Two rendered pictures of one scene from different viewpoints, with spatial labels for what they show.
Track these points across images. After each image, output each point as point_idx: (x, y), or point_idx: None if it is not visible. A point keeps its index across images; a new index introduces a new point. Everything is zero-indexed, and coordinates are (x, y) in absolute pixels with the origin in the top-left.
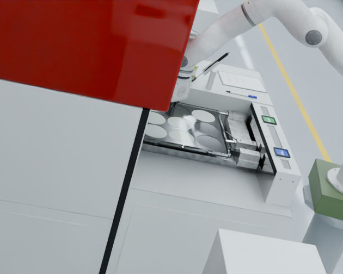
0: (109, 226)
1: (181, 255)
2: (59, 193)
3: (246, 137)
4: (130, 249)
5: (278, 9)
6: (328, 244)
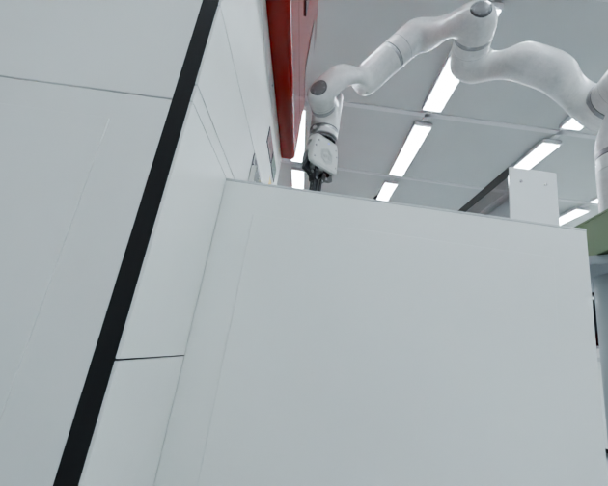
0: (159, 118)
1: (371, 346)
2: (46, 40)
3: None
4: (247, 337)
5: (424, 25)
6: None
